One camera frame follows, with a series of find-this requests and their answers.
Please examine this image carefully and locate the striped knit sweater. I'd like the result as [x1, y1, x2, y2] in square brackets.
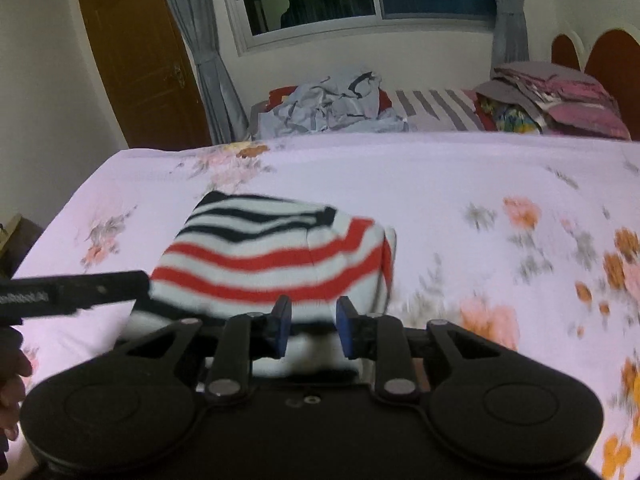
[119, 192, 397, 377]

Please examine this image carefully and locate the crumpled grey clothes pile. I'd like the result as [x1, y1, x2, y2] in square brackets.
[252, 68, 409, 140]

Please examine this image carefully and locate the person's left hand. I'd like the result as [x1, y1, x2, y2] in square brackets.
[1, 327, 32, 474]

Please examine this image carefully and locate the pink floral bed sheet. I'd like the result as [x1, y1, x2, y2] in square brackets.
[17, 133, 639, 479]

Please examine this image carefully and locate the grey striped mattress cover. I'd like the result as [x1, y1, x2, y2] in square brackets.
[387, 89, 487, 132]

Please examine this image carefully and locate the brown wooden door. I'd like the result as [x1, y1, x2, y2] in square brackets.
[79, 0, 212, 151]

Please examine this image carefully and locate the colourful patterned cloth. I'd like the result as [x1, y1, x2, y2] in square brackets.
[475, 96, 540, 134]

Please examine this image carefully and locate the stack of folded pink bedding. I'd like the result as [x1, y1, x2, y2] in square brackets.
[474, 62, 630, 141]

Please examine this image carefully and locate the left grey curtain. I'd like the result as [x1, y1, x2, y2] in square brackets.
[166, 0, 248, 144]

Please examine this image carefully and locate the grey curtain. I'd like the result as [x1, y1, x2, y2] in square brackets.
[491, 0, 529, 68]
[166, 0, 248, 144]

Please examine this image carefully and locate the red and white headboard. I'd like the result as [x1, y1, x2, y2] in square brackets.
[550, 28, 640, 142]

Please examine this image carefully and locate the right grey curtain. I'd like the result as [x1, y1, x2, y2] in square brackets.
[491, 0, 529, 68]

